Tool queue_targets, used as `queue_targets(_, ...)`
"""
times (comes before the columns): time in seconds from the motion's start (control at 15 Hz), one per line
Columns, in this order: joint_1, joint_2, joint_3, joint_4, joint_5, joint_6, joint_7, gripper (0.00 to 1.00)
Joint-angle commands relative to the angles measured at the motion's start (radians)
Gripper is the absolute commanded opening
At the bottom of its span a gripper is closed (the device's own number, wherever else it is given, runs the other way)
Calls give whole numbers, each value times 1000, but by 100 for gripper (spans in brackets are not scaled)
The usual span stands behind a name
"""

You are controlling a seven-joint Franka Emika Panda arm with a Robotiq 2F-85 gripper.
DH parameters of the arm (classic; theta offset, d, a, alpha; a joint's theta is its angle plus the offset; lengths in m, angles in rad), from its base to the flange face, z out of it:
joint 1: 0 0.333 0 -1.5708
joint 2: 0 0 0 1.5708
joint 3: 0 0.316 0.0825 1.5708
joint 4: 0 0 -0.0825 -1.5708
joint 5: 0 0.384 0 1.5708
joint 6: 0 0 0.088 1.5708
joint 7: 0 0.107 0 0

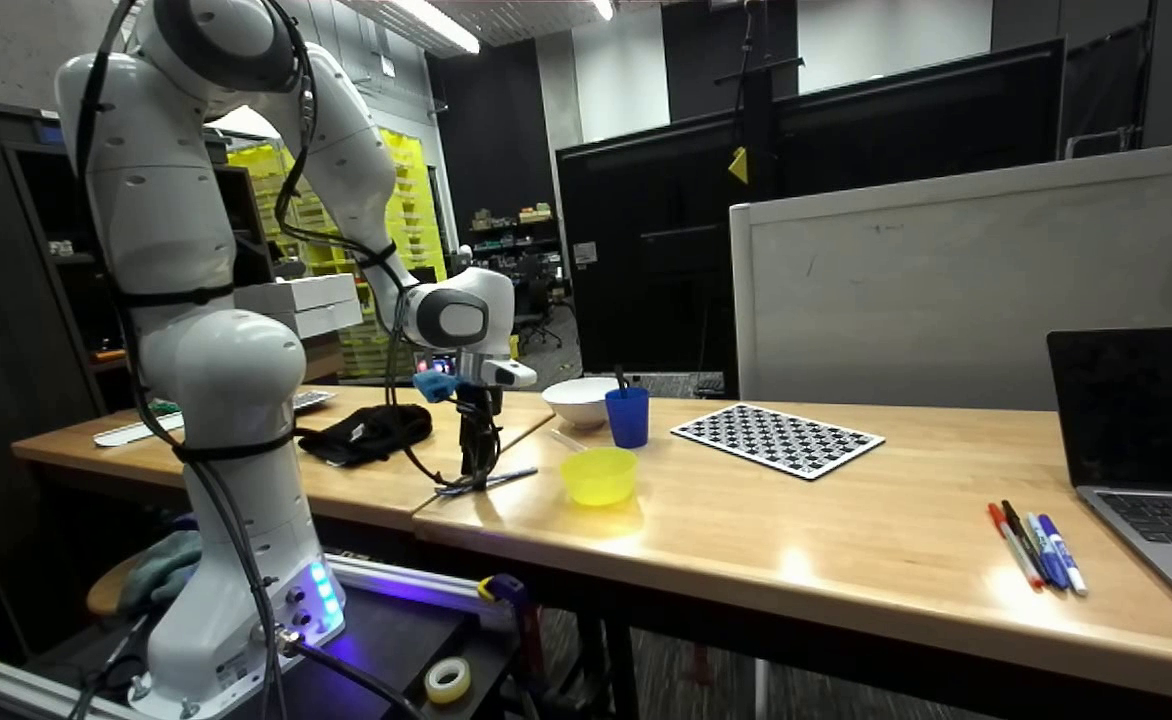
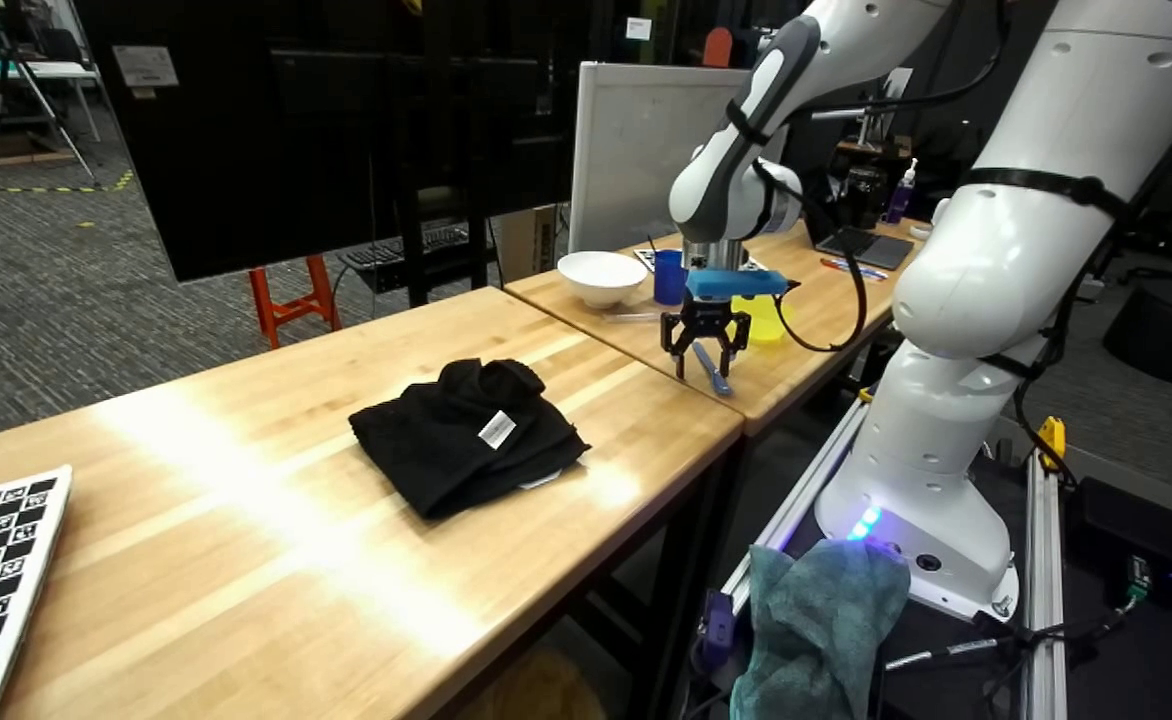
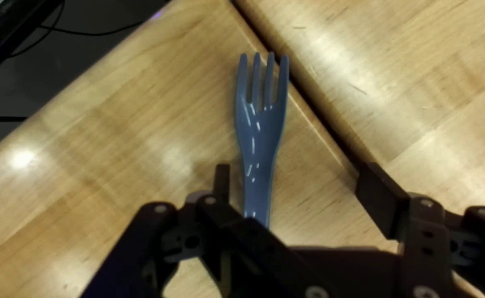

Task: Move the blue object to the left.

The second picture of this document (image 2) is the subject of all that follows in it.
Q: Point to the black chair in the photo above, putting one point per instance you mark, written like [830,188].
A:
[438,255]

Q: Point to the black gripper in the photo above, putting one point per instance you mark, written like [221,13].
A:
[707,322]

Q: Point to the white spray bottle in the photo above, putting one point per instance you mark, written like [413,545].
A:
[905,188]

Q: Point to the white partition panel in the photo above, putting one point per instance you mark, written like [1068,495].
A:
[630,146]

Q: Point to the orange stool frame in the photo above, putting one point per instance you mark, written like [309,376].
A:
[294,305]

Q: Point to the black folded cloth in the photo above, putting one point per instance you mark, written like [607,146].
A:
[466,432]

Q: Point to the grey laptop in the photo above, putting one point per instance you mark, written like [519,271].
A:
[865,250]

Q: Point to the yellow plastic bowl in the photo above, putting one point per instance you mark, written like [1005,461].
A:
[765,327]

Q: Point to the aluminium rail with blue clamp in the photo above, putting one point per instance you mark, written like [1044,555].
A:
[799,504]

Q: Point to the large black screen panel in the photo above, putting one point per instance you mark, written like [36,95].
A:
[328,133]

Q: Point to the aluminium rail with yellow clamp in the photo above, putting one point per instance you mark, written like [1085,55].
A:
[1044,575]

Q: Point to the blue plastic cup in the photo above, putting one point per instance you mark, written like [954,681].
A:
[668,279]

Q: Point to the teal cloth rag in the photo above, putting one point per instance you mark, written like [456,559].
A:
[819,625]

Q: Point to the camera tripod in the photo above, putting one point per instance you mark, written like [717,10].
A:
[27,80]

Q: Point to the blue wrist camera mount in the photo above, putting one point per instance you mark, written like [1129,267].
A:
[739,280]

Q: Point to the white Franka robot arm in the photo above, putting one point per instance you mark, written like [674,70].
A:
[984,295]

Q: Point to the black power box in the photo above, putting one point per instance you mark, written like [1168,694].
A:
[1129,527]

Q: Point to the white ceramic bowl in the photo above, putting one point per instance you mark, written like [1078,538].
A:
[600,279]

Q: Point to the black round seat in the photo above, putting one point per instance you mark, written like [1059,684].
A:
[1166,335]

